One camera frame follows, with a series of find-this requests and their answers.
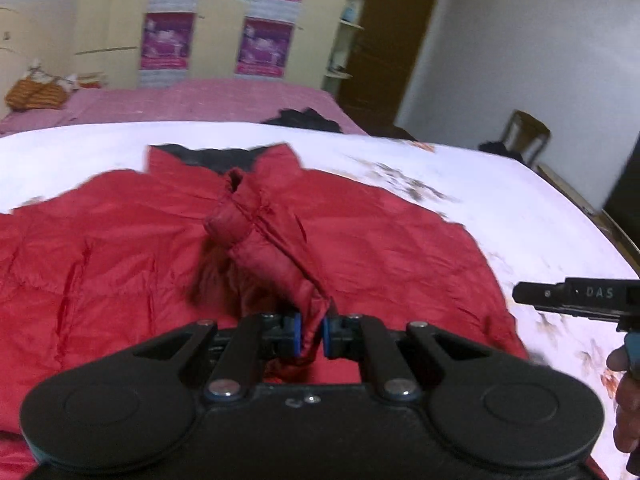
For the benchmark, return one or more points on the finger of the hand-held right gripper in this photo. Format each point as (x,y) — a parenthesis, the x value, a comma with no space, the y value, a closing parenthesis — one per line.
(537,294)

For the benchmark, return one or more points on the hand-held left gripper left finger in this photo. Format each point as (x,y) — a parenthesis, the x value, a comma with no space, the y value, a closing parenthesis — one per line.
(297,336)

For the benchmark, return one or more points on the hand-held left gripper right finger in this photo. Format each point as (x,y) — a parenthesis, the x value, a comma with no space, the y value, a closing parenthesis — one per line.
(326,338)

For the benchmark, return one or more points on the red puffer jacket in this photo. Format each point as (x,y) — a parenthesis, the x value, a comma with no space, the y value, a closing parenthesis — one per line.
(125,260)

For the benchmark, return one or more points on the person's right hand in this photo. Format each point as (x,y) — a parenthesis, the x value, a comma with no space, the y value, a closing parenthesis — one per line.
(627,420)

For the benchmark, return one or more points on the dark panel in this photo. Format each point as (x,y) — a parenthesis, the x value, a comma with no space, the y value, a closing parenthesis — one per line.
(625,200)

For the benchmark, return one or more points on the white floral bedsheet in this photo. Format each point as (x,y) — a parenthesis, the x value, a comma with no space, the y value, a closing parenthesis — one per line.
(500,200)

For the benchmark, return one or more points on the wooden chair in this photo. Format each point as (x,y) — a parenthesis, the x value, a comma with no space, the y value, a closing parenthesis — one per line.
(525,132)

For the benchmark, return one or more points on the black cloth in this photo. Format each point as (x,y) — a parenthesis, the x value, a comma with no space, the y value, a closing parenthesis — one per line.
(302,120)

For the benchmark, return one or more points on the pink bedspread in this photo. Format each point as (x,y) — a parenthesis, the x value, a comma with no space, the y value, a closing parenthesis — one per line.
(200,102)

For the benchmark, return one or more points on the brown wooden door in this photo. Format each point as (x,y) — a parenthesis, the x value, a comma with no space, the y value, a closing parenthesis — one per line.
(385,45)

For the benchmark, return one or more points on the cream corner shelf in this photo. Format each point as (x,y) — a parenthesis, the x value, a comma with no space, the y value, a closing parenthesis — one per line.
(345,25)

